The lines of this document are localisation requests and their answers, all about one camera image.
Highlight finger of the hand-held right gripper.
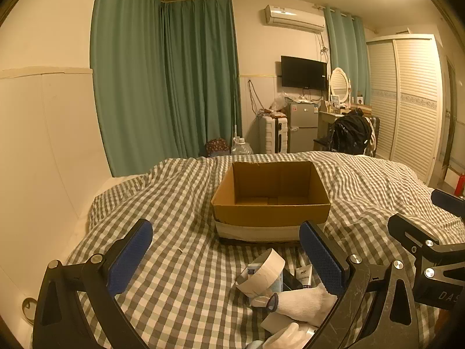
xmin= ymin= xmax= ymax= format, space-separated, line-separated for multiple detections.
xmin=387 ymin=214 xmax=465 ymax=262
xmin=431 ymin=189 xmax=465 ymax=222

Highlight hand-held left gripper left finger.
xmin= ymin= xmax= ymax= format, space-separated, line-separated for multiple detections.
xmin=33 ymin=219 xmax=154 ymax=349

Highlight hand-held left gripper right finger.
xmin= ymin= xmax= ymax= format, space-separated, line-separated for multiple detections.
xmin=298 ymin=220 xmax=424 ymax=349

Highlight white squeeze tube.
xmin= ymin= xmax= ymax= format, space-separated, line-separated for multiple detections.
xmin=295 ymin=266 xmax=314 ymax=289

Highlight white paper tape roll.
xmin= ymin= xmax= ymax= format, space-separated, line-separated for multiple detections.
xmin=235 ymin=248 xmax=286 ymax=299

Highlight brown cardboard box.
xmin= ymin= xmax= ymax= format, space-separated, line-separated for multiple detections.
xmin=211 ymin=161 xmax=332 ymax=245

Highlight grey checkered blanket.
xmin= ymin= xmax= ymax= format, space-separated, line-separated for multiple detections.
xmin=22 ymin=151 xmax=465 ymax=349

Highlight chair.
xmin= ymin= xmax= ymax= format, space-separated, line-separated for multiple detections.
xmin=314 ymin=116 xmax=381 ymax=158

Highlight white louvered wardrobe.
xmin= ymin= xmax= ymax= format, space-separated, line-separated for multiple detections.
xmin=366 ymin=34 xmax=447 ymax=186

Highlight black jacket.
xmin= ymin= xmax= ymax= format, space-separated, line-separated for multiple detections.
xmin=329 ymin=111 xmax=371 ymax=155

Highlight silver fridge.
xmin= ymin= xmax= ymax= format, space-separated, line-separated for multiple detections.
xmin=287 ymin=102 xmax=320 ymax=153

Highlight white suitcase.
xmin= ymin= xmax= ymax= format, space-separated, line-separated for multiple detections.
xmin=259 ymin=114 xmax=289 ymax=154

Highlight wooden vanity desk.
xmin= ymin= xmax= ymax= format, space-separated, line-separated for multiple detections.
xmin=318 ymin=107 xmax=373 ymax=149

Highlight clear water jug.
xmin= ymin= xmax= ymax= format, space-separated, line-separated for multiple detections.
xmin=231 ymin=136 xmax=254 ymax=156

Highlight patterned round bag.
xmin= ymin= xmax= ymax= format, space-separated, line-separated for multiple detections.
xmin=204 ymin=137 xmax=229 ymax=158

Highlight white oval vanity mirror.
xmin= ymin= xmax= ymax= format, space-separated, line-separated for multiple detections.
xmin=329 ymin=67 xmax=352 ymax=106

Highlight clear plastic bag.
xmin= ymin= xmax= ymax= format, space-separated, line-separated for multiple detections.
xmin=269 ymin=92 xmax=291 ymax=113

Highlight white pole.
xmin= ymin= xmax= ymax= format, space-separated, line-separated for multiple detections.
xmin=232 ymin=76 xmax=240 ymax=142

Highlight green curtain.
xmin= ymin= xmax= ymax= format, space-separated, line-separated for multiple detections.
xmin=323 ymin=5 xmax=371 ymax=108
xmin=90 ymin=0 xmax=171 ymax=177
xmin=160 ymin=0 xmax=242 ymax=158

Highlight white air conditioner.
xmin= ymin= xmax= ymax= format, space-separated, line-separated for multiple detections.
xmin=264 ymin=5 xmax=326 ymax=32

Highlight pale round ring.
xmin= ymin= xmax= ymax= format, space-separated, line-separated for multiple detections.
xmin=21 ymin=297 xmax=39 ymax=322

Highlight wall cables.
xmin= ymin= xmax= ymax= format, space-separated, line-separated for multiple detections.
xmin=248 ymin=79 xmax=266 ymax=115

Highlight black wall television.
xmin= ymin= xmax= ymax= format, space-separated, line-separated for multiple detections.
xmin=281 ymin=56 xmax=328 ymax=90

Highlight air conditioner cable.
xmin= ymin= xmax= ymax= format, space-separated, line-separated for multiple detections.
xmin=318 ymin=31 xmax=329 ymax=66

